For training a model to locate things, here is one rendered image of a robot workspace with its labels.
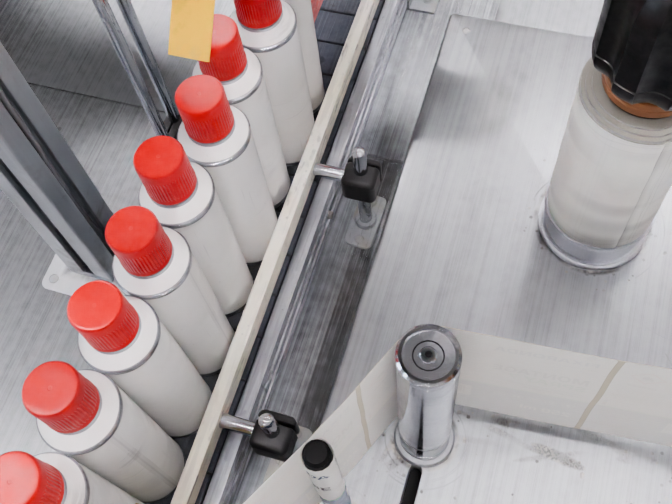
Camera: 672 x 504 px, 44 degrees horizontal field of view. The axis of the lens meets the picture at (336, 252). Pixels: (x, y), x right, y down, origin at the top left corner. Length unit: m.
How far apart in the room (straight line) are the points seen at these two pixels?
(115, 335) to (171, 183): 0.10
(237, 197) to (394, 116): 0.27
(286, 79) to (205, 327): 0.20
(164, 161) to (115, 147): 0.34
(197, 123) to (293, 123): 0.17
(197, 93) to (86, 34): 0.43
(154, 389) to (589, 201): 0.33
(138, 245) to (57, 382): 0.09
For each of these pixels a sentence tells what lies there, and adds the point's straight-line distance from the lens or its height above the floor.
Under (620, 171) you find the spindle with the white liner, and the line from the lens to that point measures 0.59.
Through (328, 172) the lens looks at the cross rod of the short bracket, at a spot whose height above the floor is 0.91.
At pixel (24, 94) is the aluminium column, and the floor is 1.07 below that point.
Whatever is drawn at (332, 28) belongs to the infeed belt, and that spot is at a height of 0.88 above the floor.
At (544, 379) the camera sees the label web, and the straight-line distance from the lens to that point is 0.54.
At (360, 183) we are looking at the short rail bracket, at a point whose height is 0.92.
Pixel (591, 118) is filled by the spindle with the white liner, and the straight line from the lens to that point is 0.57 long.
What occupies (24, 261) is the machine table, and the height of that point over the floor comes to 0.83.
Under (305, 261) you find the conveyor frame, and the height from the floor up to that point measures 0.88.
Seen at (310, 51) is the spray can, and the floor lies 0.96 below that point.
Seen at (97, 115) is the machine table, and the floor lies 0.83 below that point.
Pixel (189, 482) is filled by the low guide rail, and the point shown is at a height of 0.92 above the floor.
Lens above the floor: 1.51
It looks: 63 degrees down
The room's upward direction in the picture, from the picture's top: 10 degrees counter-clockwise
